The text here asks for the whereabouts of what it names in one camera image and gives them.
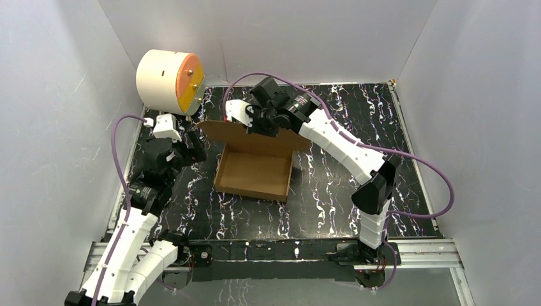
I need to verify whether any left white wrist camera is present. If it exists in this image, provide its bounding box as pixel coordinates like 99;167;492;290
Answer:
143;113;182;143

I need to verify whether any white cylindrical drum orange face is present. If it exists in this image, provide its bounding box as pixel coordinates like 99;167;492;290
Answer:
136;49;205;117

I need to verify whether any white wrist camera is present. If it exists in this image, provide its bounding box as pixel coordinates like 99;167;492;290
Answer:
225;99;253;127
143;113;182;143

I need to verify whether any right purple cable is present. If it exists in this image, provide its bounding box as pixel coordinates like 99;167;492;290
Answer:
222;72;456;292

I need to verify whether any purple cable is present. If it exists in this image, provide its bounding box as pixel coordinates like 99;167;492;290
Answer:
222;72;456;292
91;115;179;306

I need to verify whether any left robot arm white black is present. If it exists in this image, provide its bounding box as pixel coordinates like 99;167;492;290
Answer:
64;129;206;305

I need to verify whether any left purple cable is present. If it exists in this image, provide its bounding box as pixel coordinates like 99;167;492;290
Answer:
91;115;179;306

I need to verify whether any brown cardboard box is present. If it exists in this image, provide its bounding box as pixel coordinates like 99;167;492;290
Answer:
197;120;312;202

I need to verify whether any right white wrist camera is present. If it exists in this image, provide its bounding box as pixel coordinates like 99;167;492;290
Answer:
225;99;253;127

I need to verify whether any aluminium frame rail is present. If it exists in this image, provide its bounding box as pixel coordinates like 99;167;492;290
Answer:
73;239;477;306

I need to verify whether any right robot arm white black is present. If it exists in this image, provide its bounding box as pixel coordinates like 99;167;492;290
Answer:
241;76;401;264

